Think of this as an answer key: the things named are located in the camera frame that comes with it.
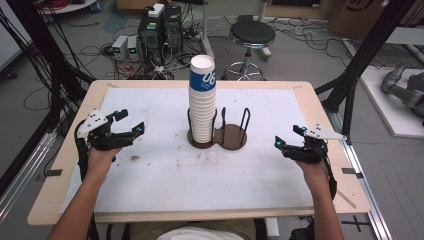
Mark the white table mat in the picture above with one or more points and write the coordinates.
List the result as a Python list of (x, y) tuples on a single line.
[(166, 180)]

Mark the black round stool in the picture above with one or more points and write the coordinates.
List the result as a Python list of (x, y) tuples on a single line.
[(252, 33)]

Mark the brown cardboard box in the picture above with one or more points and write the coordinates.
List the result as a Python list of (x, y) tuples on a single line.
[(353, 16)]

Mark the stack of white paper cups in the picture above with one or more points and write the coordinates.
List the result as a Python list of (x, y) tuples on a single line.
[(202, 100)]

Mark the aluminium rail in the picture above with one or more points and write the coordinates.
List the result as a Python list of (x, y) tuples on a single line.
[(20, 180), (363, 186)]

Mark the grey power supply unit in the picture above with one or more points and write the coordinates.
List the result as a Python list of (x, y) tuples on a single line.
[(120, 46), (133, 48)]

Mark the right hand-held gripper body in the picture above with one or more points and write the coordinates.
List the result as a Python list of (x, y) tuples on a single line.
[(308, 150)]

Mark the white platform board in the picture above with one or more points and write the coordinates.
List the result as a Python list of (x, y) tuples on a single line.
[(383, 113)]

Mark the person's left hand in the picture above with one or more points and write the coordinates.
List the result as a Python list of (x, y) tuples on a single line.
[(100, 161)]

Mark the black tape cross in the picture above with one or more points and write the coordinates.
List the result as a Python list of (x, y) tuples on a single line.
[(356, 223)]

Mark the person's white shirt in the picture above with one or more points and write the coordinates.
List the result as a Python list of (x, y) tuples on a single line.
[(200, 234)]

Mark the black computer tower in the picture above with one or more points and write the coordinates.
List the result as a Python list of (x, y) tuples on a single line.
[(151, 40), (173, 26)]

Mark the person's right hand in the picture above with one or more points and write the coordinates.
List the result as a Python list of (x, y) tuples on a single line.
[(313, 175)]

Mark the black tape strip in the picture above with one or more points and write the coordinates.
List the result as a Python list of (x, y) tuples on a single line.
[(53, 173), (351, 172)]

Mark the white box device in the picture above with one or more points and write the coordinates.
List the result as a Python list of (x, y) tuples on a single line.
[(156, 10)]

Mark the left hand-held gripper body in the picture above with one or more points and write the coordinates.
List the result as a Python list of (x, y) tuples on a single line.
[(100, 136)]

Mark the black metal frame post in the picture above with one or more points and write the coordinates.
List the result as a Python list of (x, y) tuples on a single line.
[(363, 56)]

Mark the wooden table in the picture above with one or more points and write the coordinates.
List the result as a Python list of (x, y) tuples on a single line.
[(333, 200)]

